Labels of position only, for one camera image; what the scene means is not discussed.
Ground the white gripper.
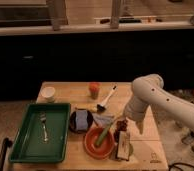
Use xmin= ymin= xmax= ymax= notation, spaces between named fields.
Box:
xmin=117 ymin=131 xmax=130 ymax=160

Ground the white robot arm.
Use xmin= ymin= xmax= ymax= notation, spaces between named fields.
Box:
xmin=122 ymin=74 xmax=194 ymax=132

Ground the green round object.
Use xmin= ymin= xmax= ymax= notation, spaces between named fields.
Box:
xmin=115 ymin=143 xmax=135 ymax=160

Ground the dark red grape bunch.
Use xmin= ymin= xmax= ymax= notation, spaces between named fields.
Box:
xmin=114 ymin=119 xmax=128 ymax=142

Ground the green cucumber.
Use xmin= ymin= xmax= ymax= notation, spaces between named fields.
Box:
xmin=94 ymin=122 xmax=114 ymax=147

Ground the orange bowl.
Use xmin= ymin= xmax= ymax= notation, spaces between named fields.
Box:
xmin=83 ymin=127 xmax=115 ymax=160

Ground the grey blue cloth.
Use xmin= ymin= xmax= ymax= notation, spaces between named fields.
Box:
xmin=92 ymin=113 xmax=114 ymax=127

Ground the blue grey sponge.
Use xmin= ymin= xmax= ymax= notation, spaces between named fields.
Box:
xmin=75 ymin=110 xmax=88 ymax=130

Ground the black round plate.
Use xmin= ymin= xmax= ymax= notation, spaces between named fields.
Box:
xmin=69 ymin=109 xmax=93 ymax=133

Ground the green plastic tray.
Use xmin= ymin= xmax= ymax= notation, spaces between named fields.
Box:
xmin=9 ymin=103 xmax=71 ymax=163

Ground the silver metal fork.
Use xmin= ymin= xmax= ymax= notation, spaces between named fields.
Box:
xmin=40 ymin=113 xmax=49 ymax=142

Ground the black chair armrest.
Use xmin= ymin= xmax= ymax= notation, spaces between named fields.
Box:
xmin=0 ymin=138 xmax=13 ymax=171

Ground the white handled dish brush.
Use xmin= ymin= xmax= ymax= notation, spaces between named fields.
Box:
xmin=97 ymin=86 xmax=116 ymax=112

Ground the black cable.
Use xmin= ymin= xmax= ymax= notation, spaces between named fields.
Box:
xmin=168 ymin=161 xmax=194 ymax=171

